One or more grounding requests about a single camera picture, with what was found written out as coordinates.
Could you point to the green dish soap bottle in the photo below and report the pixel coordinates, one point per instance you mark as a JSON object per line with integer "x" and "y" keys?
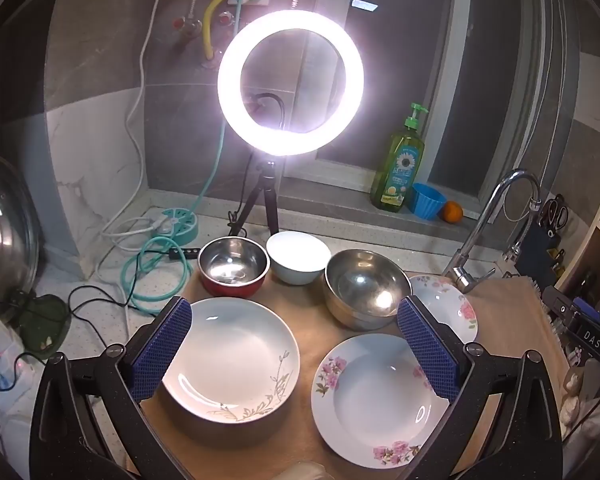
{"x": 397, "y": 170}

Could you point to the person's right hand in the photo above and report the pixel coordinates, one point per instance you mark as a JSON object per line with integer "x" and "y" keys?
{"x": 572, "y": 392}

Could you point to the white ceramic bowl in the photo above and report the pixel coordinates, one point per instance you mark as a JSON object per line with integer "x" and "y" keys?
{"x": 297, "y": 257}

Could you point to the glass pot lid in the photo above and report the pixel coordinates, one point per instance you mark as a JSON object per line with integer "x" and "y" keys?
{"x": 5, "y": 230}

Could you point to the orange fruit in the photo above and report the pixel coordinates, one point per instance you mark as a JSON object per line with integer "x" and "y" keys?
{"x": 452, "y": 212}

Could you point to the window frame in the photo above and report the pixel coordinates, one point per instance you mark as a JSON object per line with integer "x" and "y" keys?
{"x": 455, "y": 85}

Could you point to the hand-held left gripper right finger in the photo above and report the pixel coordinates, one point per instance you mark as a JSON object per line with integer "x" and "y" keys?
{"x": 427, "y": 350}

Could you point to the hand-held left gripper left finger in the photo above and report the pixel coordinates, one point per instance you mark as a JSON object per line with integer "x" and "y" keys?
{"x": 162, "y": 345}

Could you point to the dark green heart-shaped holder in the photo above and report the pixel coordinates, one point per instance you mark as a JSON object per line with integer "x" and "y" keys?
{"x": 42, "y": 320}

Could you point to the red steel bowl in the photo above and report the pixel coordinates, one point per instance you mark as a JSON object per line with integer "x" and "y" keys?
{"x": 232, "y": 265}

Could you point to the large stainless steel bowl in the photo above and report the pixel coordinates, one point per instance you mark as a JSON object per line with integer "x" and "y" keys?
{"x": 365, "y": 285}

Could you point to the pink floral white plate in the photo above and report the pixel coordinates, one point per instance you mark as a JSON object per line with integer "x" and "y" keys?
{"x": 447, "y": 305}
{"x": 375, "y": 400}

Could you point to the blue ribbed cup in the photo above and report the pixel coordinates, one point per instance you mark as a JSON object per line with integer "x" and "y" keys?
{"x": 426, "y": 201}

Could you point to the brown cloth mat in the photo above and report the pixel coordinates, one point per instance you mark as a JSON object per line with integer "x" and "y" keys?
{"x": 310, "y": 312}

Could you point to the white deep plate leaf print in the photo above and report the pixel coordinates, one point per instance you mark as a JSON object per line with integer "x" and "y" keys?
{"x": 230, "y": 355}

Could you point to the black knife block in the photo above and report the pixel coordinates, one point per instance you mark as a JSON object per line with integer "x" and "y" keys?
{"x": 545, "y": 250}

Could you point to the chrome faucet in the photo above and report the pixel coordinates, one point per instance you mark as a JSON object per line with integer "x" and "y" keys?
{"x": 480, "y": 225}

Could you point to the black tripod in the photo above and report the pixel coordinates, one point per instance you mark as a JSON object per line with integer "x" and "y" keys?
{"x": 261, "y": 200}

